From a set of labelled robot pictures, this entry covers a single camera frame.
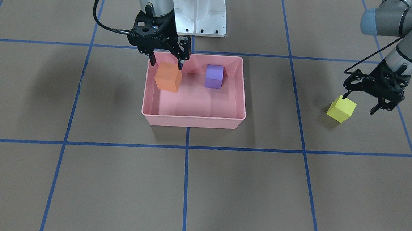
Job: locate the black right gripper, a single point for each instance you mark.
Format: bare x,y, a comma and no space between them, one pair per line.
184,46

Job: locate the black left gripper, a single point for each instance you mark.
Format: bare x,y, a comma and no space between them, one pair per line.
385,84

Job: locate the orange foam block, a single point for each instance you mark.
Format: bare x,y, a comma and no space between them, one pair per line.
168,77

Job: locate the purple foam block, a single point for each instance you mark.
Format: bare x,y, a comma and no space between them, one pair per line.
214,76

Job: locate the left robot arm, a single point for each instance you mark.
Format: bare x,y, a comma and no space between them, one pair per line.
392,18

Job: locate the pink plastic bin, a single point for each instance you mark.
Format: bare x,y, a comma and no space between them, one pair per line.
195,105

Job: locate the yellow foam block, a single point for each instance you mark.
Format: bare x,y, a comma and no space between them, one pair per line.
341,109

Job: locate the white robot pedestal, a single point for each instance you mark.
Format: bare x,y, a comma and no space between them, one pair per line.
206,18

